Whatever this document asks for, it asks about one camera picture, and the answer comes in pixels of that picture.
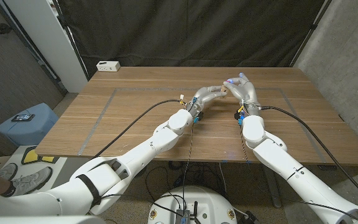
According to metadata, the thin black wrist wire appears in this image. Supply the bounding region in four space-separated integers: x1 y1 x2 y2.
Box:
181 123 195 215
239 121 358 218

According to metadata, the black plug beside torso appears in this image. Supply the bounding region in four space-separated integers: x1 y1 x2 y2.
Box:
243 210 259 224

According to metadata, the grey table leg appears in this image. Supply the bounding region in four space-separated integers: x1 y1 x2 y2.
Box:
264 167 283 208

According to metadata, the white wall panel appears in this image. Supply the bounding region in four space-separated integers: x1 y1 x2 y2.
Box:
3 0 88 93

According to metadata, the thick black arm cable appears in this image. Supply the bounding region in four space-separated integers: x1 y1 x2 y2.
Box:
91 99 185 160
259 105 358 208

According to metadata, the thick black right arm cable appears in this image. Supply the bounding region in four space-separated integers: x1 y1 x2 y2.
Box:
259 105 358 208

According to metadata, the thin black left wrist wire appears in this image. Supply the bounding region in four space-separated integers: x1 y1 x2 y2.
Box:
181 123 195 215

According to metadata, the black backdrop stand pole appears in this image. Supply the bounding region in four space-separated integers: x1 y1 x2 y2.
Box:
52 0 90 81
290 0 334 68

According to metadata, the black door handle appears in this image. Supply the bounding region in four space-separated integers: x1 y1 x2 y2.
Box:
0 23 14 35

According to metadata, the white power strip box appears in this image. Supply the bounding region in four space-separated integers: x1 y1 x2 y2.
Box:
96 60 121 72

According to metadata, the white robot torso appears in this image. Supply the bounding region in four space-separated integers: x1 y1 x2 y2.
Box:
147 185 238 224

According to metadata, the blue plastic stool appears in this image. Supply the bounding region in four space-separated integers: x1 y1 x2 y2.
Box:
0 103 60 147

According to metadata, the black metal rail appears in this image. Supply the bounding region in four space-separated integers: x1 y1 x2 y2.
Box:
0 0 68 96

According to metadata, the thin black right wrist wire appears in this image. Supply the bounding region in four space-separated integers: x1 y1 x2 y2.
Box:
239 121 358 218

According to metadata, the black backdrop curtain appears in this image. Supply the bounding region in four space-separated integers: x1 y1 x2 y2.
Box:
54 0 334 79

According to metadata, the white floor cable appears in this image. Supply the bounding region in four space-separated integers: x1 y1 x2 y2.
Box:
218 162 228 195

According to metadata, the black smartphone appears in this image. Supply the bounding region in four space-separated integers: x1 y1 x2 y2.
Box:
11 113 36 123

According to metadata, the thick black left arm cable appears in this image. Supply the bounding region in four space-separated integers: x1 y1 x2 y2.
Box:
91 99 185 160

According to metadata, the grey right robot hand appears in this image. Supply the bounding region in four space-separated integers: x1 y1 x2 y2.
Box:
222 72 261 116

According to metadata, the black floor cable tangle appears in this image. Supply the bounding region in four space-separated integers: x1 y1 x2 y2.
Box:
144 161 226 200

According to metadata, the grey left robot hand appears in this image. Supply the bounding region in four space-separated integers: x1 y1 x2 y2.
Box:
185 85 229 121

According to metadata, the white board yellow black marking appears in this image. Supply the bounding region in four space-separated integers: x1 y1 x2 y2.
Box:
12 144 70 170

